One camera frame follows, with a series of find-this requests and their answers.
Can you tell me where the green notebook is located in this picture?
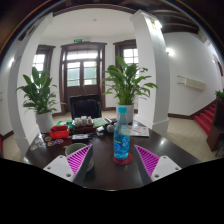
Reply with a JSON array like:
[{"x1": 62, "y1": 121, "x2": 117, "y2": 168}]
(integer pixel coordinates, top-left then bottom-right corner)
[{"x1": 92, "y1": 117, "x2": 108, "y2": 129}]

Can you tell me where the dark wooden cabinet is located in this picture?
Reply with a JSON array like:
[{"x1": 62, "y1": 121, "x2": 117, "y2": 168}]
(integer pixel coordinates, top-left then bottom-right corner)
[{"x1": 206, "y1": 99, "x2": 224, "y2": 153}]

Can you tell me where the dark wooden double door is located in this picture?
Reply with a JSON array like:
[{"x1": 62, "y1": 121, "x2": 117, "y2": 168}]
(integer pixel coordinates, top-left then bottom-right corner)
[{"x1": 59, "y1": 41, "x2": 108, "y2": 113}]

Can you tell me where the red box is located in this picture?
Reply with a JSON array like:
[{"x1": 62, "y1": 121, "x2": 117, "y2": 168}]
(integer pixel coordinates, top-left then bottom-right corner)
[{"x1": 49, "y1": 125, "x2": 71, "y2": 140}]

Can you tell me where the grey ball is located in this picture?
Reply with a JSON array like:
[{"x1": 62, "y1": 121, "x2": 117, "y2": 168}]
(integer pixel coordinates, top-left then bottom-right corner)
[{"x1": 105, "y1": 123, "x2": 116, "y2": 134}]

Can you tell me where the small black device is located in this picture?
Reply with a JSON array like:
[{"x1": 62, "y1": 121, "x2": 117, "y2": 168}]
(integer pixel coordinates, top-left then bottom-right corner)
[{"x1": 71, "y1": 133, "x2": 90, "y2": 141}]

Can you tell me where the small green plant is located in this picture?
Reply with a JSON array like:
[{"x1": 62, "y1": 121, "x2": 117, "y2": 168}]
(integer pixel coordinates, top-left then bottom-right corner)
[{"x1": 214, "y1": 89, "x2": 224, "y2": 103}]

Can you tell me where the black office chair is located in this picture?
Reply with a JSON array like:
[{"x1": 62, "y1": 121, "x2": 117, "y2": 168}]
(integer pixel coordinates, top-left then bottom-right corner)
[{"x1": 69, "y1": 94, "x2": 103, "y2": 120}]

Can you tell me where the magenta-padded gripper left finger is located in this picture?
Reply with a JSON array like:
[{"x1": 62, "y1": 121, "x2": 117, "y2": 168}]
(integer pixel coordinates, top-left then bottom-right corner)
[{"x1": 42, "y1": 144, "x2": 95, "y2": 187}]

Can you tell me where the clear blue-capped drink bottle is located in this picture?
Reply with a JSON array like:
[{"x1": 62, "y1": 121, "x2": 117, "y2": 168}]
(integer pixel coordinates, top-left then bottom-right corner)
[{"x1": 113, "y1": 105, "x2": 131, "y2": 161}]

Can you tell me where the potted plant in white pot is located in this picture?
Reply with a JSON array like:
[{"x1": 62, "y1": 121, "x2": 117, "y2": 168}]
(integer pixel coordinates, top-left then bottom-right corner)
[
  {"x1": 16, "y1": 66, "x2": 58, "y2": 134},
  {"x1": 102, "y1": 55, "x2": 159, "y2": 125}
]

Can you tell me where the pillar lamp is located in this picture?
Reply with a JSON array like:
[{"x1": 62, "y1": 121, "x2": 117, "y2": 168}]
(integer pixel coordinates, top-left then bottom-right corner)
[{"x1": 153, "y1": 19, "x2": 164, "y2": 30}]

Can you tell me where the white printed magazine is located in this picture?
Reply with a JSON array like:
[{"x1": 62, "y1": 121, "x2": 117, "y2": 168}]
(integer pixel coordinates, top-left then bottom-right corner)
[{"x1": 128, "y1": 124, "x2": 150, "y2": 138}]

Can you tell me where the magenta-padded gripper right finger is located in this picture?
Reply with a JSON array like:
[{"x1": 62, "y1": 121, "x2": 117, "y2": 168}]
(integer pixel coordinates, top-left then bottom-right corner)
[{"x1": 133, "y1": 144, "x2": 182, "y2": 187}]

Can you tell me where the red carpeted staircase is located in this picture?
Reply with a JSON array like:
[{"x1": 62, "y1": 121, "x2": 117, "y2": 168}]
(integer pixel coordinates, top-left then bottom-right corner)
[{"x1": 194, "y1": 103, "x2": 218, "y2": 136}]

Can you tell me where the green packet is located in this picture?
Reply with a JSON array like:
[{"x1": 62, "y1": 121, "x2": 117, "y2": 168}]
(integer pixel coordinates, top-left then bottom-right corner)
[{"x1": 55, "y1": 119, "x2": 75, "y2": 128}]

